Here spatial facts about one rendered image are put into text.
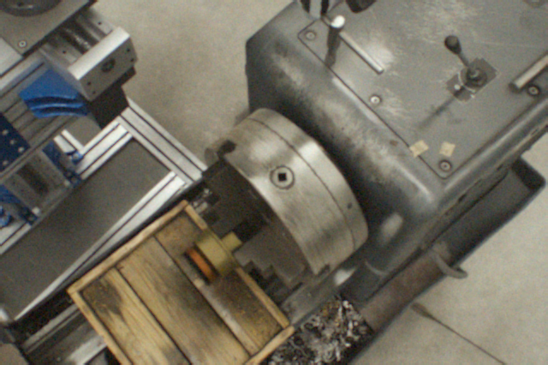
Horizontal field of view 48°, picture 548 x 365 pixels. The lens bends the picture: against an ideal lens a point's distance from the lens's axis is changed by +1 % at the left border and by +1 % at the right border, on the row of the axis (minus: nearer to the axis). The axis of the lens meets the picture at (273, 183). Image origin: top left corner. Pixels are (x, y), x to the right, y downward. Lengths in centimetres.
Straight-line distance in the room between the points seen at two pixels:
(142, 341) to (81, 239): 86
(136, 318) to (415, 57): 74
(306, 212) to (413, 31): 37
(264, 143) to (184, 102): 147
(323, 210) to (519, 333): 143
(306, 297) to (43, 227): 110
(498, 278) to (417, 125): 138
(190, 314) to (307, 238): 39
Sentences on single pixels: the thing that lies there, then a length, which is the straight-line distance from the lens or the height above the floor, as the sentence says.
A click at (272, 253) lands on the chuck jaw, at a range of 106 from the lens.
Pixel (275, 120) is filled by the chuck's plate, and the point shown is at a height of 122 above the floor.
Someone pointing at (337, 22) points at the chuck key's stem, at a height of 137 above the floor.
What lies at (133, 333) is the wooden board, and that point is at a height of 88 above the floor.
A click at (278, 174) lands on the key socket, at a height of 123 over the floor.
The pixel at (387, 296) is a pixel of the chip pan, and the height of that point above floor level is 54.
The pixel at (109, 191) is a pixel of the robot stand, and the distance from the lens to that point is 212.
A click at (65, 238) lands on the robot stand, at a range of 211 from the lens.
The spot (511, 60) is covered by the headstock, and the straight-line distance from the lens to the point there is 112.
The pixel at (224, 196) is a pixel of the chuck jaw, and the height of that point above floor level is 116.
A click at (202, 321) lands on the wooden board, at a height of 89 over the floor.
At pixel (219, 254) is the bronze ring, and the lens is 105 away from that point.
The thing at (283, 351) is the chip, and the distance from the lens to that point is 158.
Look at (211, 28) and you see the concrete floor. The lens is 262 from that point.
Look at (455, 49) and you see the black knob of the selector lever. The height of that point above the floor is 139.
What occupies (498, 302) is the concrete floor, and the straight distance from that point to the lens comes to 231.
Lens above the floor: 214
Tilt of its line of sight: 69 degrees down
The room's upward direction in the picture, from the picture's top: 2 degrees clockwise
